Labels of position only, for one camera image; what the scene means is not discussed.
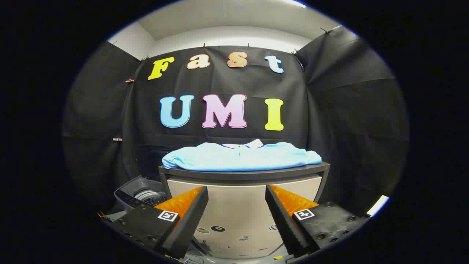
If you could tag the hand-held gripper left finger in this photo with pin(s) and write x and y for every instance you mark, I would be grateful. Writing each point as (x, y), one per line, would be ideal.
(190, 223)

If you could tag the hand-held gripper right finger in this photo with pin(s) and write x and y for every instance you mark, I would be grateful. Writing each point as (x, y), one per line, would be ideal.
(284, 223)

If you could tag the grey washing machine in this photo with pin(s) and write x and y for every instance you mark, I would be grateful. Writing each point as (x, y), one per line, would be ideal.
(126, 194)

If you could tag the light blue polo shirt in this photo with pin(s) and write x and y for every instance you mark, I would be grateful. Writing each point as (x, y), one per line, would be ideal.
(238, 157)

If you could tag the ceiling light strip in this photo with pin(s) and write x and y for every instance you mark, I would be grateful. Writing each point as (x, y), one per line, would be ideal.
(298, 3)

